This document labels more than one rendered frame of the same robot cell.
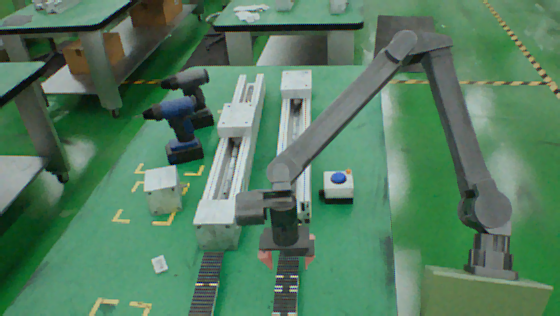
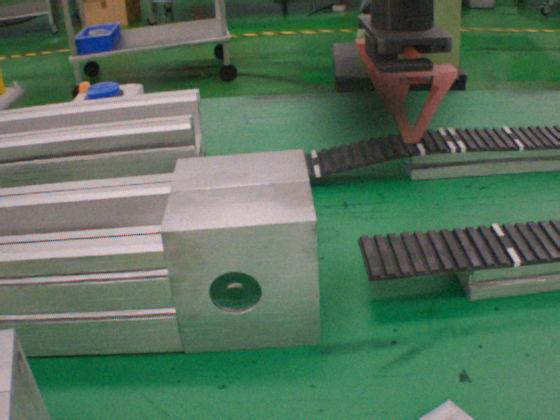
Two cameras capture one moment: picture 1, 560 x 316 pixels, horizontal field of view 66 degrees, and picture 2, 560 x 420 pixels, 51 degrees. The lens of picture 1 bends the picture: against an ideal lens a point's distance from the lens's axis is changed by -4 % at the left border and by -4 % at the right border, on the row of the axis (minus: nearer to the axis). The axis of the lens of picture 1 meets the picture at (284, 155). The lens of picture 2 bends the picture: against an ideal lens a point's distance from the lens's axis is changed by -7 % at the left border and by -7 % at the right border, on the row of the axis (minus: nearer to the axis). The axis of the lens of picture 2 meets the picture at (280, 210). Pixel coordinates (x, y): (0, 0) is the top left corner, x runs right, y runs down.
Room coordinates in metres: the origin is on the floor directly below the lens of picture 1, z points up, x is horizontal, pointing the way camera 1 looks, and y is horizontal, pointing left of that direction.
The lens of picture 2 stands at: (0.87, 0.54, 1.05)
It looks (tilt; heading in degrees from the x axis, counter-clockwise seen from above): 30 degrees down; 264
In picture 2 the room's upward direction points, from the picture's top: 4 degrees counter-clockwise
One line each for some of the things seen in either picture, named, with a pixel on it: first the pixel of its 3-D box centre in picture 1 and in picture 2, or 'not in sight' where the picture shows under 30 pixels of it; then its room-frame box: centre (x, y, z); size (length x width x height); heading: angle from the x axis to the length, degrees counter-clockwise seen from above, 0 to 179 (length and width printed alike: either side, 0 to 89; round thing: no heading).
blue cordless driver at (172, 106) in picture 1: (170, 131); not in sight; (1.25, 0.36, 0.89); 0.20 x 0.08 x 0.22; 106
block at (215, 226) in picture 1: (222, 224); (245, 238); (0.86, 0.18, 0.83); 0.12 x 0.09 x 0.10; 85
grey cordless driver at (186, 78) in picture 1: (184, 100); not in sight; (1.46, 0.35, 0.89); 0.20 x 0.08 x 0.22; 107
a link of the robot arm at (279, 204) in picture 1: (280, 210); not in sight; (0.69, 0.02, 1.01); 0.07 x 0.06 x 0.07; 89
